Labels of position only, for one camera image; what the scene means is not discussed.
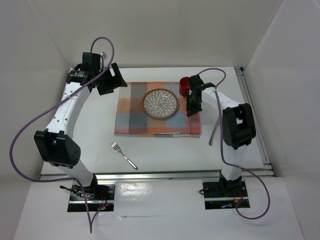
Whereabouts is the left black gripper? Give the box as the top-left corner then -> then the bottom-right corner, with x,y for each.
93,62 -> 127,96

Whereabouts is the red mug black handle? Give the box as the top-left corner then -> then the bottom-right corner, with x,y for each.
179,76 -> 190,97

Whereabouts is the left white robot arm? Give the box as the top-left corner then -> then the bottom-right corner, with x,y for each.
34,52 -> 127,200

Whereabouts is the patterned ceramic plate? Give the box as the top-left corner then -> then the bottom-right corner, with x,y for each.
142,88 -> 179,119

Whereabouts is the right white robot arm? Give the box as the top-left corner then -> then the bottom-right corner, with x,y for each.
186,75 -> 256,196

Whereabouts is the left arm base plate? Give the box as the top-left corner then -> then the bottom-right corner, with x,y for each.
67,184 -> 116,213

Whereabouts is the aluminium frame rail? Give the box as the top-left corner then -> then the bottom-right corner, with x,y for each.
39,66 -> 276,182

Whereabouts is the checkered orange grey cloth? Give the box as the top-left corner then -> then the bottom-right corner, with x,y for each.
114,81 -> 201,138

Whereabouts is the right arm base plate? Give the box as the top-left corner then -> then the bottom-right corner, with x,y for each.
198,181 -> 250,210

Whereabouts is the silver fork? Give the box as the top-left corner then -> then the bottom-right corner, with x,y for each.
110,141 -> 138,171

